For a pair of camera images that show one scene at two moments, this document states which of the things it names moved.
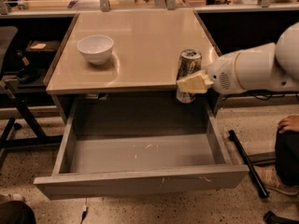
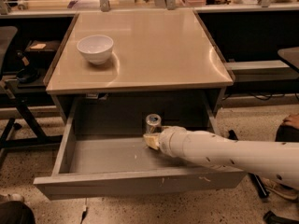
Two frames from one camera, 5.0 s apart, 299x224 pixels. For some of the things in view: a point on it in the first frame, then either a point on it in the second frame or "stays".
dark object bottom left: [16, 212] stays
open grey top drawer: [118, 145] stays
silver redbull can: [189, 64] → [152, 120]
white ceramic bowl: [96, 48] stays
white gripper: [221, 75] → [168, 139]
